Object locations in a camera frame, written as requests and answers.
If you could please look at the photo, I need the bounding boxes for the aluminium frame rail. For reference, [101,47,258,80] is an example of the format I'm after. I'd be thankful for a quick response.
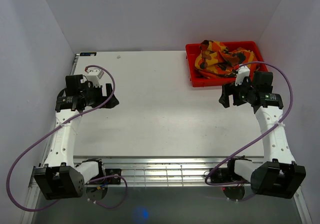
[31,157,227,191]

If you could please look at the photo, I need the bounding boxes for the orange camouflage trousers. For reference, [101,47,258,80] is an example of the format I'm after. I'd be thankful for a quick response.
[194,40,257,79]

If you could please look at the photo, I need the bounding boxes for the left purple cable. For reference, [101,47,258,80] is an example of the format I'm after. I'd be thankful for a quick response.
[5,64,129,212]

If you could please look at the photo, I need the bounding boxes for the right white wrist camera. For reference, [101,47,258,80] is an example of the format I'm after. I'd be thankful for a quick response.
[234,66,250,86]

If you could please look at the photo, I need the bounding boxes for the red plastic bin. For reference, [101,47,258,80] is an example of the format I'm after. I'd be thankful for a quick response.
[185,41,263,87]

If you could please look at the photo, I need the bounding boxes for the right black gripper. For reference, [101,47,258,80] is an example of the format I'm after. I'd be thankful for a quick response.
[218,77,256,108]

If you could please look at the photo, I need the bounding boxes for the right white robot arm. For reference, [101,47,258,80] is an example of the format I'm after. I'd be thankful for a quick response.
[219,67,306,199]

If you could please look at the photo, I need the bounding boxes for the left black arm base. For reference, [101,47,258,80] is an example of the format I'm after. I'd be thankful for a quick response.
[88,168,122,185]

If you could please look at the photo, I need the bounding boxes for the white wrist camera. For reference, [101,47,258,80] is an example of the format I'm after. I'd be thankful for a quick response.
[234,66,250,86]
[85,69,104,87]

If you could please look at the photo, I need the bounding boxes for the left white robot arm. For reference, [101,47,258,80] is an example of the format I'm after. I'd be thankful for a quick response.
[34,69,119,200]

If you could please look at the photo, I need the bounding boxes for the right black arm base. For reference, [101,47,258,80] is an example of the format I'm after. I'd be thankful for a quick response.
[208,167,249,185]

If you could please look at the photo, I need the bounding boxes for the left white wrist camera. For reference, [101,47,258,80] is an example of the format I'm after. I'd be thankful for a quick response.
[85,69,104,87]

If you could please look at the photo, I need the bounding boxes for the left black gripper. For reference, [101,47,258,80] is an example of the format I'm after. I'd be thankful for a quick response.
[81,83,119,109]

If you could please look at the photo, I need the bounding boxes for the small label sticker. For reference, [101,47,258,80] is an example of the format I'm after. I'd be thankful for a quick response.
[79,52,97,57]

